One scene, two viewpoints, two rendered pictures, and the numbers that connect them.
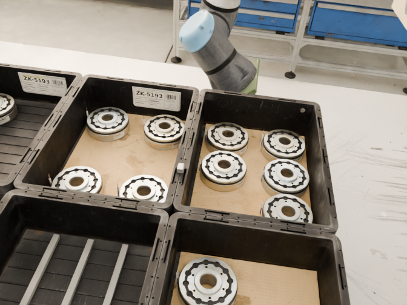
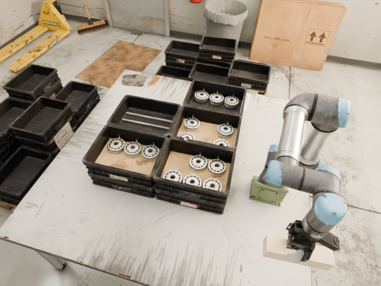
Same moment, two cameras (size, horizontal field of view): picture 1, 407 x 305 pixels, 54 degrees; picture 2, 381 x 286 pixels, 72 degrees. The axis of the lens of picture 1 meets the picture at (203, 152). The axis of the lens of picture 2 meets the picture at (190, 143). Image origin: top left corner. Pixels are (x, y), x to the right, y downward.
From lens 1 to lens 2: 1.33 m
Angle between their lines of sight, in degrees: 64
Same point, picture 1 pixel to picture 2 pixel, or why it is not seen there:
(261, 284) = (149, 168)
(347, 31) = not seen: outside the picture
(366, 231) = (181, 235)
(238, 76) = (263, 176)
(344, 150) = (238, 247)
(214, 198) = (186, 160)
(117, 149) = (212, 135)
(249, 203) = (182, 171)
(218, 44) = (271, 158)
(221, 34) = not seen: hidden behind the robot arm
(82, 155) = (210, 126)
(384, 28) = not seen: outside the picture
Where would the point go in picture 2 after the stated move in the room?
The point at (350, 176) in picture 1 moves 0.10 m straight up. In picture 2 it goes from (216, 241) to (219, 234)
